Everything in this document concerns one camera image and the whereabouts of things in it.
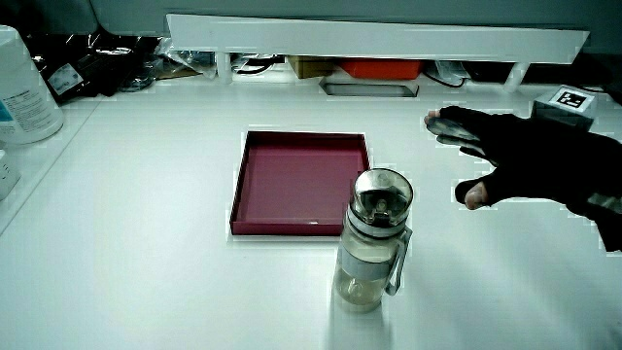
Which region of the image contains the person's right hand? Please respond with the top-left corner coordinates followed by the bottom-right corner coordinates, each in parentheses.
top-left (424, 85), bottom-right (622, 254)

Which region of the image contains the clear plastic water bottle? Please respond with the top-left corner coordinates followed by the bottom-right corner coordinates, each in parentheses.
top-left (331, 167), bottom-right (415, 314)

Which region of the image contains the orange box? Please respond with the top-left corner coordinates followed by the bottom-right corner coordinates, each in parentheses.
top-left (338, 58), bottom-right (425, 81)

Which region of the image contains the flat grey tray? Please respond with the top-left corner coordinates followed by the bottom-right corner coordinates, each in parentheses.
top-left (319, 75), bottom-right (421, 98)

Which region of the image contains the white raised shelf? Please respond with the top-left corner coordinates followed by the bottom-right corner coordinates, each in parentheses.
top-left (165, 13), bottom-right (591, 93)

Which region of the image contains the dark red square tray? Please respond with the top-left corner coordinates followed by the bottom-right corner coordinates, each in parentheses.
top-left (229, 129), bottom-right (371, 238)

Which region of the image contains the brown cardboard box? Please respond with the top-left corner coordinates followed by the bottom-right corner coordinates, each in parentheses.
top-left (287, 55), bottom-right (336, 80)

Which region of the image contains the clear plastic bag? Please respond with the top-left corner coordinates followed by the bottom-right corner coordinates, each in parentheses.
top-left (155, 37), bottom-right (218, 80)

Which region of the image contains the black plastic bag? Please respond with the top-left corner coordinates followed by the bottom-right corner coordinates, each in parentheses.
top-left (24, 32), bottom-right (161, 104)

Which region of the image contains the white plastic canister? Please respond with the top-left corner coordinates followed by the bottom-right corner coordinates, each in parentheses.
top-left (0, 24), bottom-right (65, 146)

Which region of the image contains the black cable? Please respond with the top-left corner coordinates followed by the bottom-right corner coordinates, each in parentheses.
top-left (423, 61), bottom-right (470, 89)

